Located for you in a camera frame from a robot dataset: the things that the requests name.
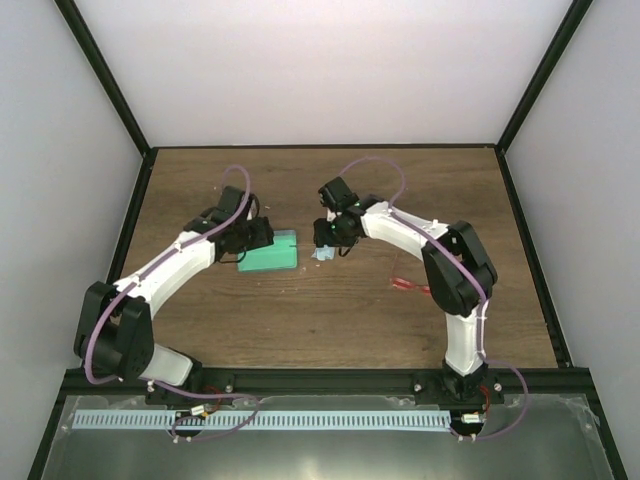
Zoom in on light blue cleaning cloth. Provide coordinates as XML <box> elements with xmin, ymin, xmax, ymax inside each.
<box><xmin>311</xmin><ymin>245</ymin><xmax>336</xmax><ymax>261</ymax></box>

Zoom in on teal glasses case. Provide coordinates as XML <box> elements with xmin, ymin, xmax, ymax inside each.
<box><xmin>237</xmin><ymin>230</ymin><xmax>298</xmax><ymax>273</ymax></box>

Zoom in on red transparent sunglasses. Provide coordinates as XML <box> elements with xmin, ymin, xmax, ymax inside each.
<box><xmin>390</xmin><ymin>277</ymin><xmax>431</xmax><ymax>295</ymax></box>

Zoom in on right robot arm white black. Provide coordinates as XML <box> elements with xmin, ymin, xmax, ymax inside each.
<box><xmin>313</xmin><ymin>177</ymin><xmax>498</xmax><ymax>403</ymax></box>

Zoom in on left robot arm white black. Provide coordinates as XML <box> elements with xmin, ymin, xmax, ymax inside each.
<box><xmin>73</xmin><ymin>186</ymin><xmax>274</xmax><ymax>404</ymax></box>

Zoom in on metal front plate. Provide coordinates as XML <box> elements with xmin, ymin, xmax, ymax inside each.
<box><xmin>41</xmin><ymin>395</ymin><xmax>614</xmax><ymax>479</ymax></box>

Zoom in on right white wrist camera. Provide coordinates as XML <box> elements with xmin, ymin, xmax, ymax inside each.
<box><xmin>321</xmin><ymin>199</ymin><xmax>337</xmax><ymax>223</ymax></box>

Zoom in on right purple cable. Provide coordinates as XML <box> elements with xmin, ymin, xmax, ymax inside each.
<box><xmin>339</xmin><ymin>155</ymin><xmax>529</xmax><ymax>443</ymax></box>

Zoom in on purple cable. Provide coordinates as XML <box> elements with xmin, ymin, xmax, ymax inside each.
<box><xmin>84</xmin><ymin>165</ymin><xmax>261</xmax><ymax>445</ymax></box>
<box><xmin>339</xmin><ymin>155</ymin><xmax>529</xmax><ymax>443</ymax></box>

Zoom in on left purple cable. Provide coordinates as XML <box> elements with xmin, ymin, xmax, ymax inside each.
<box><xmin>84</xmin><ymin>165</ymin><xmax>261</xmax><ymax>445</ymax></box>

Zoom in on black aluminium frame rail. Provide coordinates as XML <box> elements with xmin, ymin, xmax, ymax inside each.
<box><xmin>64</xmin><ymin>367</ymin><xmax>591</xmax><ymax>399</ymax></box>

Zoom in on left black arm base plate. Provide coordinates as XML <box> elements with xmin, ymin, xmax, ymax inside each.
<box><xmin>141</xmin><ymin>377</ymin><xmax>234</xmax><ymax>407</ymax></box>

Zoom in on light blue slotted cable duct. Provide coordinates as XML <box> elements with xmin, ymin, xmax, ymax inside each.
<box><xmin>71</xmin><ymin>410</ymin><xmax>451</xmax><ymax>432</ymax></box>

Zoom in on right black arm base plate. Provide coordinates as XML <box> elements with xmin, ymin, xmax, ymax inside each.
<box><xmin>411</xmin><ymin>368</ymin><xmax>504</xmax><ymax>409</ymax></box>

